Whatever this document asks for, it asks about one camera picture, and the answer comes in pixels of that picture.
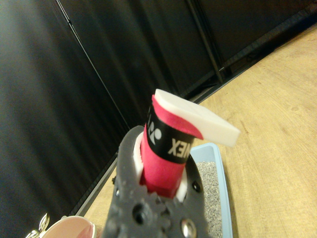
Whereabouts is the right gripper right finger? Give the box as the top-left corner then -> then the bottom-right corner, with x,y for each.
168,155 -> 208,238

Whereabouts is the white scoop with red handle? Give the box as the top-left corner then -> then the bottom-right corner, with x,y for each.
139,88 -> 241,199

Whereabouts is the white bin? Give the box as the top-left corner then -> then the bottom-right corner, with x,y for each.
26,213 -> 99,238

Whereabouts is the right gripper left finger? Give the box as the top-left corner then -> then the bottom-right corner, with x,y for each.
103,125 -> 169,238

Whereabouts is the curtain stand pole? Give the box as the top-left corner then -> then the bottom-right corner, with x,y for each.
185,0 -> 225,85

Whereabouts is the blue litter tray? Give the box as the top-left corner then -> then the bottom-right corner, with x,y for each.
190,143 -> 232,238

